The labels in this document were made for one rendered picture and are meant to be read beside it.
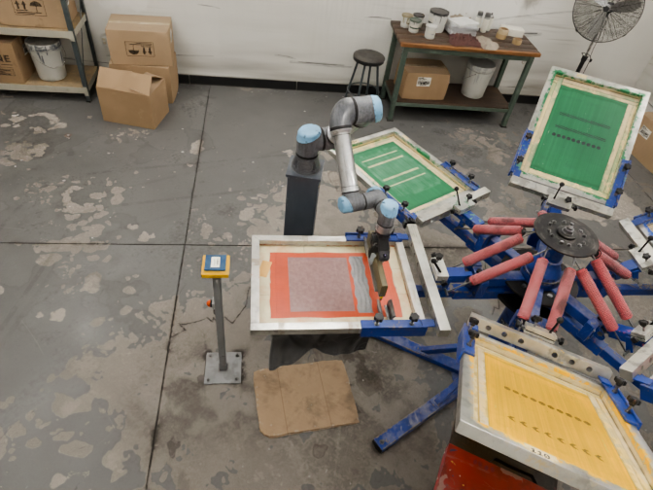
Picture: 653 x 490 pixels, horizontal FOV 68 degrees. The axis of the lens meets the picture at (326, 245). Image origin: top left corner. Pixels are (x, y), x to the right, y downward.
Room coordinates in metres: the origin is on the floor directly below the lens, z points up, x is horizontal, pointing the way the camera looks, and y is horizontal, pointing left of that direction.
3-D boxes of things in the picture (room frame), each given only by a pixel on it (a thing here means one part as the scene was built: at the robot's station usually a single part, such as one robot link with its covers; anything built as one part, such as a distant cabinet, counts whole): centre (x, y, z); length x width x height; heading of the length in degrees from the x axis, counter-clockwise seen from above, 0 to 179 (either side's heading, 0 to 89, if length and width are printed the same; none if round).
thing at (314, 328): (1.54, -0.06, 0.97); 0.79 x 0.58 x 0.04; 102
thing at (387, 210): (1.60, -0.24, 1.39); 0.09 x 0.08 x 0.11; 28
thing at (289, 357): (1.32, -0.05, 0.74); 0.46 x 0.04 x 0.42; 102
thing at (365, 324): (1.31, -0.35, 0.98); 0.30 x 0.05 x 0.07; 102
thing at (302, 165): (2.10, 0.17, 1.25); 0.15 x 0.15 x 0.10
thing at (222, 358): (1.54, 0.52, 0.48); 0.22 x 0.22 x 0.96; 12
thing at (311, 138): (2.11, 0.17, 1.37); 0.13 x 0.12 x 0.14; 118
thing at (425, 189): (2.43, -0.49, 1.05); 1.08 x 0.61 x 0.23; 42
